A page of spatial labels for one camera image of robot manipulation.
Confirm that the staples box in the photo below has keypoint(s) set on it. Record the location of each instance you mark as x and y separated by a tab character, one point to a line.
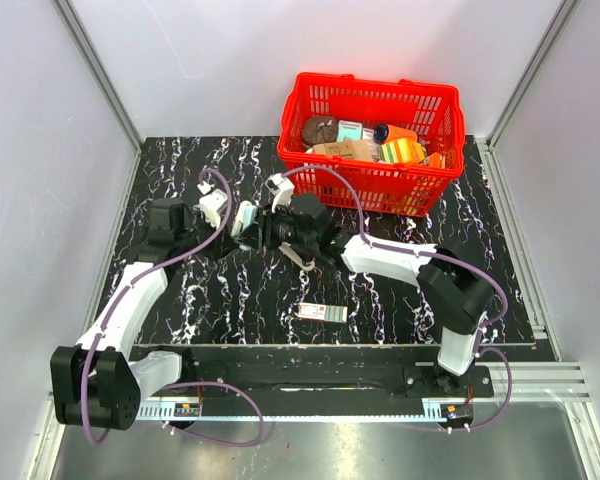
322	313

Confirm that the orange bottle blue cap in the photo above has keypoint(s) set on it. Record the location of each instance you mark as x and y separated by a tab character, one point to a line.
384	133

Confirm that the brown round sponge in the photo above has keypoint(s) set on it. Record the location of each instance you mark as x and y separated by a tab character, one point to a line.
319	130

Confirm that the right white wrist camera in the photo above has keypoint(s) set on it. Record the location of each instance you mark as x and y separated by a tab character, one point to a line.
282	188

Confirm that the teal label box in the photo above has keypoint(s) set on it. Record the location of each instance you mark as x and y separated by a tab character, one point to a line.
349	131

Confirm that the red plastic basket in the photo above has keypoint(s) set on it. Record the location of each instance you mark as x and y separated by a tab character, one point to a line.
432	110

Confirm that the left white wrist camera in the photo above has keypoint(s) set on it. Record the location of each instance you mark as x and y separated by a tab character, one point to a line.
212	203

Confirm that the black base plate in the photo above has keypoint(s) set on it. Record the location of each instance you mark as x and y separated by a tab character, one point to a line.
300	382

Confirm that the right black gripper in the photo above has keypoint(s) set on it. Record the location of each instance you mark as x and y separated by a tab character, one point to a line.
268	222

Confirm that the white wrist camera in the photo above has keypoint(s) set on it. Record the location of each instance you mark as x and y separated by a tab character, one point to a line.
282	188
212	203

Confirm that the small light blue stapler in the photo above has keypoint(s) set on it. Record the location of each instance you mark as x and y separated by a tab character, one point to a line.
244	217

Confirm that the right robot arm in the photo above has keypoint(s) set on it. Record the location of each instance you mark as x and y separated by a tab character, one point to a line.
457	295

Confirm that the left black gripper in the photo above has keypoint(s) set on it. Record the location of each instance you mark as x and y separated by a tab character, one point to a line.
221	245

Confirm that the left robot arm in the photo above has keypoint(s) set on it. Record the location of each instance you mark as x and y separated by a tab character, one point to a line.
94	382

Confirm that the yellow green striped box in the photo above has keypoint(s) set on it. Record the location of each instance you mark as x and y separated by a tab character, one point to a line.
402	151

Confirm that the cardboard box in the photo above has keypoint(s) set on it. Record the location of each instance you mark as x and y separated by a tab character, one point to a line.
351	150

